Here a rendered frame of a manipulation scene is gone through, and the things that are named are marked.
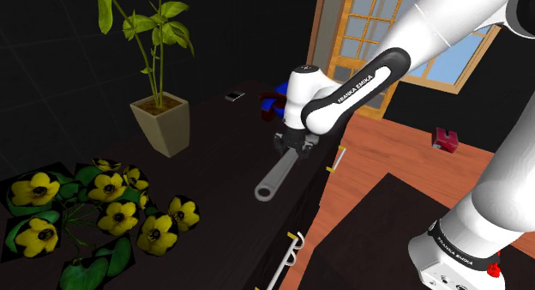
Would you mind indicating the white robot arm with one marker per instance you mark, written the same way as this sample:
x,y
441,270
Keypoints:
x,y
434,25

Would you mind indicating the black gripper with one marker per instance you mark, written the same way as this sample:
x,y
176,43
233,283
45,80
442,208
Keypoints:
x,y
294,142

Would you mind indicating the yellow flower plant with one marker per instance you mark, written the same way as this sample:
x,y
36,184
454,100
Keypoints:
x,y
100,214

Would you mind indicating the red box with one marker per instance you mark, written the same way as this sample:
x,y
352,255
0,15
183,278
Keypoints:
x,y
445,140

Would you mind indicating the grey metal wrench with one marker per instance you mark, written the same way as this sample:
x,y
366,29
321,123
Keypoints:
x,y
276,177

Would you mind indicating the blue and red toy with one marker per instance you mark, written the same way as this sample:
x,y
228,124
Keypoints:
x,y
272,101

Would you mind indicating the green plant in beige pot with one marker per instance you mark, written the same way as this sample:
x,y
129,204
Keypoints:
x,y
164,122

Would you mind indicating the dark robot stand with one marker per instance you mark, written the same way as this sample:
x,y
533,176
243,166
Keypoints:
x,y
367,243

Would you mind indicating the wooden framed window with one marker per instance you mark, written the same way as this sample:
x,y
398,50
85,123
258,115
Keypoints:
x,y
367,21

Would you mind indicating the dark wooden dresser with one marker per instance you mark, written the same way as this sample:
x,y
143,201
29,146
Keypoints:
x,y
217,155

